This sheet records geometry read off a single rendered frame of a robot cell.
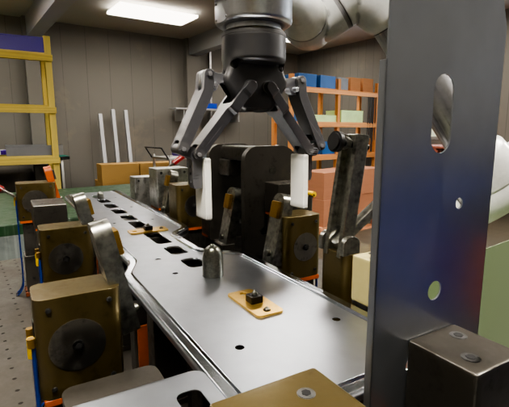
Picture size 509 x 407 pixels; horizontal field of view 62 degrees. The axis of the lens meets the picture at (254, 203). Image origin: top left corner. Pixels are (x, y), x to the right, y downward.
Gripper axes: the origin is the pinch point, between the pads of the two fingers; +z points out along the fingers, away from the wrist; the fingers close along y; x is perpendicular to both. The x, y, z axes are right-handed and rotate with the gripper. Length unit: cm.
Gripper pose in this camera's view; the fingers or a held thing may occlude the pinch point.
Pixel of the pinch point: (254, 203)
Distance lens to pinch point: 52.3
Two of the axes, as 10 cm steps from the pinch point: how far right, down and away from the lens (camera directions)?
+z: 0.1, 9.9, 1.7
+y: -8.6, 0.9, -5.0
